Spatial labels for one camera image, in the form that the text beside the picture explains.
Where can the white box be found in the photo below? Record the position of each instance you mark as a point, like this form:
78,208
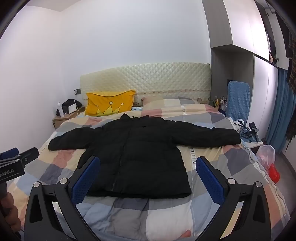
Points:
72,108

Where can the person's left hand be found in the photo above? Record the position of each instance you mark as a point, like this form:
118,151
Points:
10,210

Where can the wooden nightstand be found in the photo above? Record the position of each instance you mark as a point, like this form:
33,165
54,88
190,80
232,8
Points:
60,121

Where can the white side table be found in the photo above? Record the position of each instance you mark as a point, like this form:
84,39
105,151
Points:
254,144

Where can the black puffer jacket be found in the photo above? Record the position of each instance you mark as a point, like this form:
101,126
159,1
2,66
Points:
143,157

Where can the row of small bottles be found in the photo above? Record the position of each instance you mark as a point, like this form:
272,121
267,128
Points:
218,102

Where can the black stand device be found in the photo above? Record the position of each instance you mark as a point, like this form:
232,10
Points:
254,131

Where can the yellow crown pillow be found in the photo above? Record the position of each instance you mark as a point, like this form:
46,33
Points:
104,102

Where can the cream quilted headboard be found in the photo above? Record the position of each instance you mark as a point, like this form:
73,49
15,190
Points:
161,78

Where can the grey wall socket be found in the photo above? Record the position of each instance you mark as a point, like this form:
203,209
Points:
77,91

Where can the blue curtain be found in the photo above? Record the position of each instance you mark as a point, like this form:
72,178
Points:
277,111

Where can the white bottle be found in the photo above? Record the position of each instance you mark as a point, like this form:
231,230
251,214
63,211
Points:
60,111

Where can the pastel checked pillow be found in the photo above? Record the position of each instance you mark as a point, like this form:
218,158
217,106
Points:
166,103

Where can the clear plastic bag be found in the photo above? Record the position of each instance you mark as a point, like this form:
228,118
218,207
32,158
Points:
266,153

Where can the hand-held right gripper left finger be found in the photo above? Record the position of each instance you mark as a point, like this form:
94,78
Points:
86,178

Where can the brown patterned hanging cloth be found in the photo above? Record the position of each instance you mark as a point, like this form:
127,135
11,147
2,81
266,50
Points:
291,129

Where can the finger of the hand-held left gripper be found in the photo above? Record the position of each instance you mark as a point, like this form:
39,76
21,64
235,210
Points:
30,155
9,153

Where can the red plastic bag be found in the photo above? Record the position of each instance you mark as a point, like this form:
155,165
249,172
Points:
274,173

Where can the black bag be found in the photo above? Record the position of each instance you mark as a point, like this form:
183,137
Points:
69,102

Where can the white and grey wardrobe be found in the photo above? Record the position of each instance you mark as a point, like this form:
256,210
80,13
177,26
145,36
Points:
261,92

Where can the blue towel-covered board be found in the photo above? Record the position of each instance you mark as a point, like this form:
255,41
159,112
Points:
238,99

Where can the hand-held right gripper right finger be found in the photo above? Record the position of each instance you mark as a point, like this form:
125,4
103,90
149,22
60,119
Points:
209,178

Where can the pastel checked quilt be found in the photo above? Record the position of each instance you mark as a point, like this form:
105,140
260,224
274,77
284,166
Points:
231,162

